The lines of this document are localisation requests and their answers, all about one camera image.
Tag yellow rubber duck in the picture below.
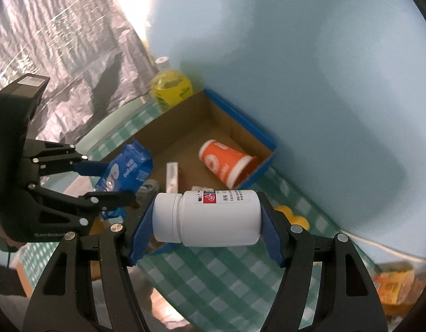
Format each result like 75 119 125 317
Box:
274 205 310 231

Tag white pill bottle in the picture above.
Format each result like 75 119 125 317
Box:
152 190 262 247

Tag white cable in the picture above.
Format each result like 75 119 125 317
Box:
341 229 426 263

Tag cardboard box blue edges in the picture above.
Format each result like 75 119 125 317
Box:
120 90 278 263

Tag orange paper cup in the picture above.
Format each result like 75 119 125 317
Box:
199 139 259 189

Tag orange snack bag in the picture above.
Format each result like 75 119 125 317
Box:
372 261 426 317

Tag yellow drink bottle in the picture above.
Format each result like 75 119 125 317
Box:
152 56 194 112

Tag green checkered tablecloth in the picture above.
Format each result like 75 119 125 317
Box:
12 100 377 332

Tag long white medicine box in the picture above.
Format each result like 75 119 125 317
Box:
166 162 179 193

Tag grey crinkled curtain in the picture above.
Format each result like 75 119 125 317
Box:
0 0 157 143

